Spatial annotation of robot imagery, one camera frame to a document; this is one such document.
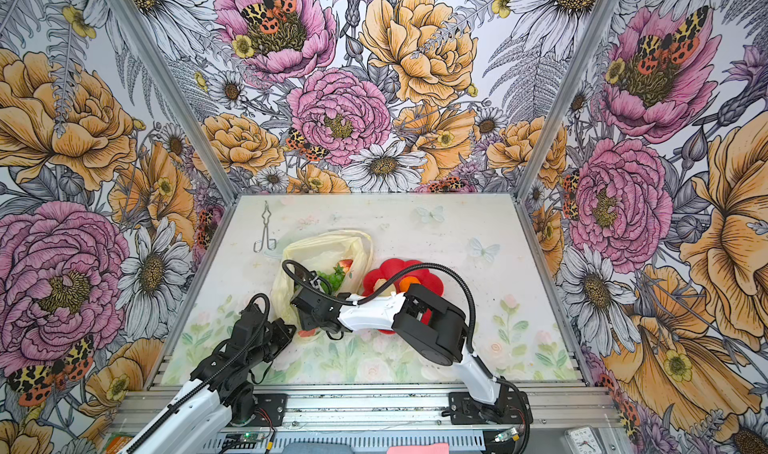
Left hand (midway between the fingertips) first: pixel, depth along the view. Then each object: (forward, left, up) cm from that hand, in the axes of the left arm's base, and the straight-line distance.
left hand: (296, 336), depth 85 cm
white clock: (-25, -70, +2) cm, 74 cm away
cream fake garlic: (+11, -26, +4) cm, 28 cm away
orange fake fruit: (+15, -31, +4) cm, 35 cm away
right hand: (+5, -4, 0) cm, 6 cm away
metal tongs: (+34, +16, -2) cm, 37 cm away
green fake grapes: (+15, -10, +4) cm, 19 cm away
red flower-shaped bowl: (+16, -39, +3) cm, 42 cm away
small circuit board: (-23, +6, -1) cm, 24 cm away
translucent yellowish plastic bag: (+27, -3, +2) cm, 28 cm away
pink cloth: (-26, -37, -1) cm, 45 cm away
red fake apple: (+21, -12, +4) cm, 25 cm away
